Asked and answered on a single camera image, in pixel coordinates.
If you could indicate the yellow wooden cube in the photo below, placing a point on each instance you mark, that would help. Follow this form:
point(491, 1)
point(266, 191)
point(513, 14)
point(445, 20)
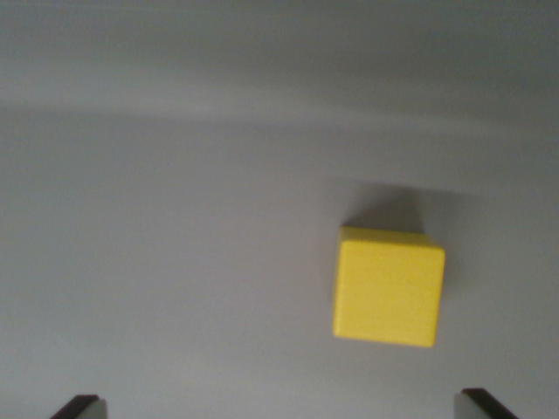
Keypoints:
point(386, 292)

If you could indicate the grey plastic tray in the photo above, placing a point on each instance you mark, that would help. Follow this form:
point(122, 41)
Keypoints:
point(174, 218)

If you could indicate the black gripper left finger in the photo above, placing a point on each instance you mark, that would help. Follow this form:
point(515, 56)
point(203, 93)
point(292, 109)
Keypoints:
point(83, 408)

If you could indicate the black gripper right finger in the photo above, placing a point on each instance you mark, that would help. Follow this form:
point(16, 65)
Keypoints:
point(478, 407)

